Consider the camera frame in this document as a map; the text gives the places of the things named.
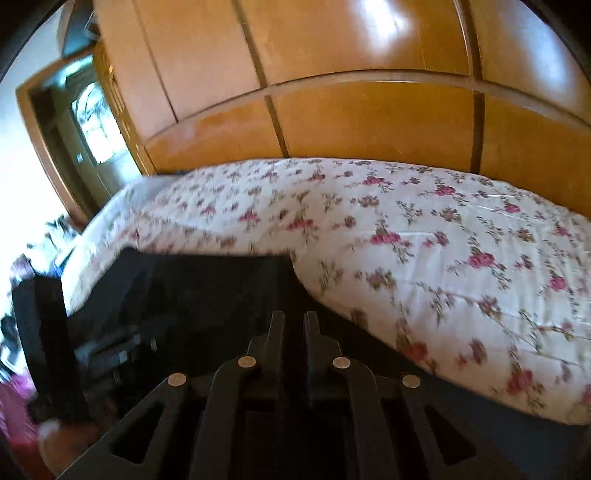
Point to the floral bed blanket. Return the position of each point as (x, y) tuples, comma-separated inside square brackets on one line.
[(415, 230)]

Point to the wooden wardrobe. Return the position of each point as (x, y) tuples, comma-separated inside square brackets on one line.
[(369, 92)]

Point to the wooden doorway frame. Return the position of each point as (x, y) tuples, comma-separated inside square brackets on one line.
[(41, 152)]

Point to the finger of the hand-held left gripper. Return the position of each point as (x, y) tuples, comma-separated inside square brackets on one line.
[(120, 371), (108, 350)]

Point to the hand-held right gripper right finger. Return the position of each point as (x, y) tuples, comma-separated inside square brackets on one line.
[(364, 415)]

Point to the black pants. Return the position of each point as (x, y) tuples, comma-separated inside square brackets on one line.
[(207, 295)]

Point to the pink cloth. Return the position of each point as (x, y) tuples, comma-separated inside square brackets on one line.
[(14, 415)]

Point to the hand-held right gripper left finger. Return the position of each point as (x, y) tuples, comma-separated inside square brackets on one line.
[(226, 415)]

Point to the person's left hand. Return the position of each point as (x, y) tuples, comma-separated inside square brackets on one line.
[(69, 443)]

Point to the white pillow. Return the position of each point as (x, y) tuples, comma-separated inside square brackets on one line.
[(143, 188)]

